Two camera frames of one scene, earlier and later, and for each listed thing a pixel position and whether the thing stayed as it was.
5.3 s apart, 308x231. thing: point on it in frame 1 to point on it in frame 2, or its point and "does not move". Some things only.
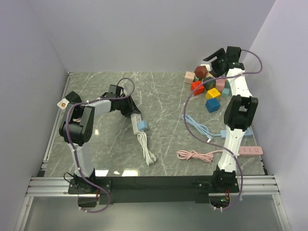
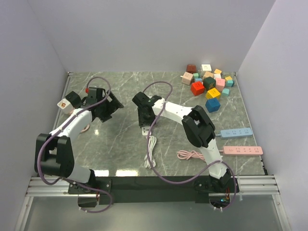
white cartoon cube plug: [63, 103] does not move
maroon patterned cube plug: [200, 71] to [191, 68]
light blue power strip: [248, 132] does not move
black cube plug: [73, 97] does not move
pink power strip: [250, 150] does not move
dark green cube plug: [210, 84] does not move
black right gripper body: [216, 66] to [144, 119]
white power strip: [135, 118] to [145, 131]
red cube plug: [194, 85] does not move
